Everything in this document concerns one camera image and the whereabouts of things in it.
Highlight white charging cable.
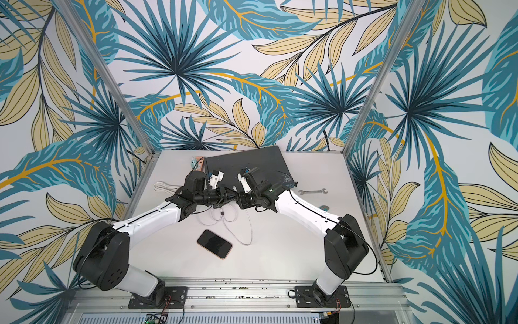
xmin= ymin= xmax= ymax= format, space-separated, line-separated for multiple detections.
xmin=197 ymin=181 xmax=254 ymax=247

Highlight black phone pink case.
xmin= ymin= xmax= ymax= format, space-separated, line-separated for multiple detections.
xmin=197 ymin=229 xmax=233 ymax=259

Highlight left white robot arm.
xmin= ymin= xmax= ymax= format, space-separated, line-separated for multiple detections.
xmin=73 ymin=171 xmax=238 ymax=305

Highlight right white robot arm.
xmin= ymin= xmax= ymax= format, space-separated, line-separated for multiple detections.
xmin=237 ymin=175 xmax=371 ymax=300

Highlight silver open-end wrench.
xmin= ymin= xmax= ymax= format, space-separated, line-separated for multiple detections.
xmin=298 ymin=188 xmax=328 ymax=195

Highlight dark grey network switch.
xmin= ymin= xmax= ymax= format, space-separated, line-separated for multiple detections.
xmin=206 ymin=147 xmax=297 ymax=193

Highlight white coiled power cord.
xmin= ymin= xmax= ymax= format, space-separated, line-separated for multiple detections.
xmin=153 ymin=181 xmax=183 ymax=194

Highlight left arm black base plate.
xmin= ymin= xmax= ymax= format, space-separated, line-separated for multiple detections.
xmin=128 ymin=286 xmax=188 ymax=310

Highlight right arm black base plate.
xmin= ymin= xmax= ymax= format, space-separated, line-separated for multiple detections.
xmin=288 ymin=286 xmax=352 ymax=309

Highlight aluminium left corner post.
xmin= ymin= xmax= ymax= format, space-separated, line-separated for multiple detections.
xmin=55 ymin=0 xmax=155 ymax=156

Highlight aluminium corner post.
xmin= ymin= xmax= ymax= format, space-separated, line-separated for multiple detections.
xmin=55 ymin=0 xmax=155 ymax=156
xmin=343 ymin=1 xmax=424 ymax=159

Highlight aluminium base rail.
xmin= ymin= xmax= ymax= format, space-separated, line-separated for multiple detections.
xmin=63 ymin=278 xmax=415 ymax=323

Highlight aluminium right corner post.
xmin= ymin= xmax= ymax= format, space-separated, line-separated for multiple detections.
xmin=343 ymin=1 xmax=424 ymax=159

